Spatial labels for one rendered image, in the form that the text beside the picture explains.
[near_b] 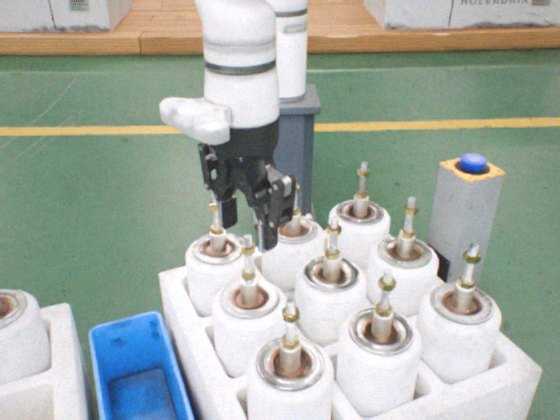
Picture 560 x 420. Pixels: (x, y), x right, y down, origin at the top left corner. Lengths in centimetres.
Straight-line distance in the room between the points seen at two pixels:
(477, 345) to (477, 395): 6
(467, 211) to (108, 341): 59
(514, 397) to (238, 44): 54
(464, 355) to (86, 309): 70
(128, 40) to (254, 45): 215
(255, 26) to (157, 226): 87
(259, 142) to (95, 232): 84
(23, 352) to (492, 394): 57
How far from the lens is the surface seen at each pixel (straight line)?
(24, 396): 77
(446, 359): 73
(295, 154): 120
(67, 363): 77
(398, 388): 67
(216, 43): 52
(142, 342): 93
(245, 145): 55
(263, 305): 69
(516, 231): 139
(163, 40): 263
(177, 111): 54
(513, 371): 77
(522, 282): 123
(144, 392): 95
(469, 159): 90
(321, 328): 74
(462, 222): 91
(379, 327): 65
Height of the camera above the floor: 71
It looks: 32 degrees down
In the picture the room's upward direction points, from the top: straight up
